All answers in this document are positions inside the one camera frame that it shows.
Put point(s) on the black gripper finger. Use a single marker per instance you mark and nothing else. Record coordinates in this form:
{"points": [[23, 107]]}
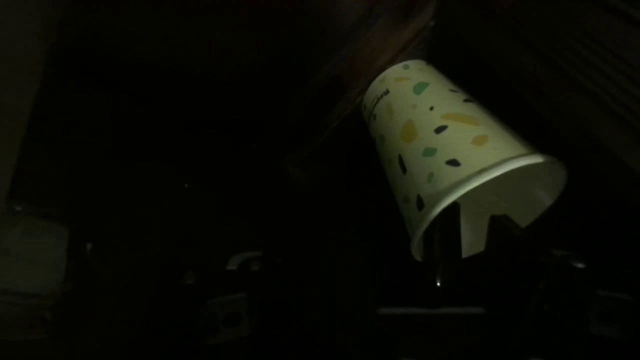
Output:
{"points": [[511, 233]]}

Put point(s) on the dark wooden desk hutch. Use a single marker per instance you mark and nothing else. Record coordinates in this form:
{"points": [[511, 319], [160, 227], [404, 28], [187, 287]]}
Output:
{"points": [[393, 41]]}

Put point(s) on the white speckled paper cup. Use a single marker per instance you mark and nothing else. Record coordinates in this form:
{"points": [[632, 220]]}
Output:
{"points": [[441, 132]]}

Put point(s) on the black marker pen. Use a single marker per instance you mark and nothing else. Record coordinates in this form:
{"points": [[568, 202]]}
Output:
{"points": [[444, 233]]}

